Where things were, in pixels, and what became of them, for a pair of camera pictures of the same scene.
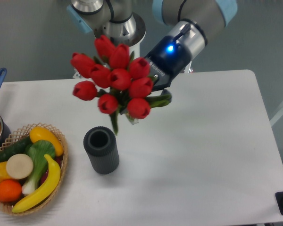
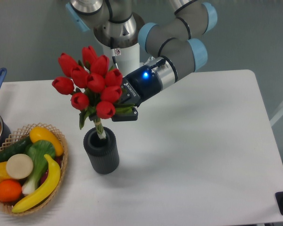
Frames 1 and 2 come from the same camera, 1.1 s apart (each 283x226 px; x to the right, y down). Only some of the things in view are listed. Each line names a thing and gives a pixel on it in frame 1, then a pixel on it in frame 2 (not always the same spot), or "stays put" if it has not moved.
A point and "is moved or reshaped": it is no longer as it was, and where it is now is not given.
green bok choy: (36, 149) stays put
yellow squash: (40, 133) stays put
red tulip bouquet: (122, 85) is moved or reshaped
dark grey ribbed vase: (101, 144) stays put
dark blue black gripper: (168, 59) to (139, 85)
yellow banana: (53, 181) stays put
